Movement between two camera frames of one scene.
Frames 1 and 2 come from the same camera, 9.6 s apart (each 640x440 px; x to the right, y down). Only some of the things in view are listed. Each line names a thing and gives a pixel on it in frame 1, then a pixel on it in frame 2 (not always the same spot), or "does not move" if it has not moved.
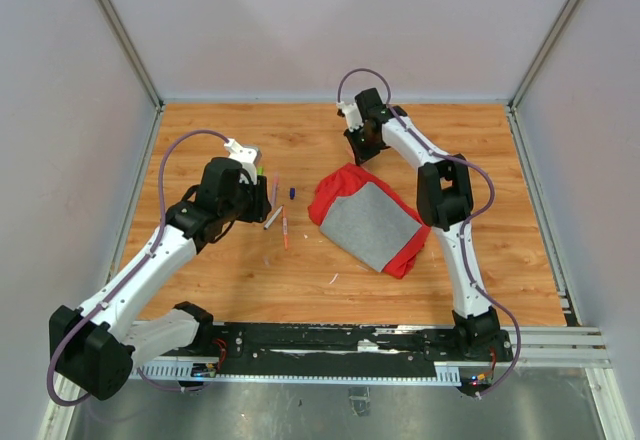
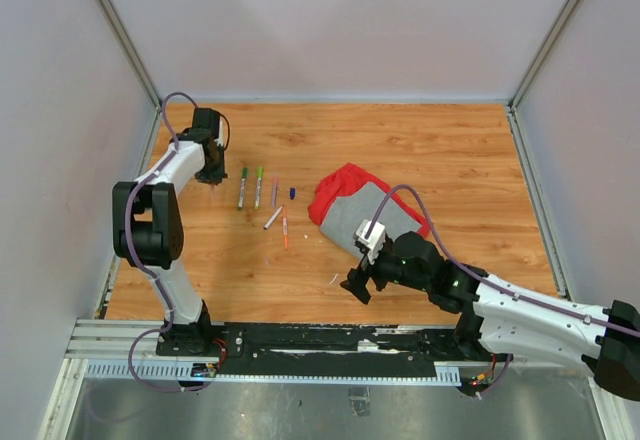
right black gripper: (361, 154) → (357, 277)
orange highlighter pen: (285, 227) does not move
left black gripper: (260, 201) → (217, 175)
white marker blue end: (272, 218) does not move
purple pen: (274, 193) does not move
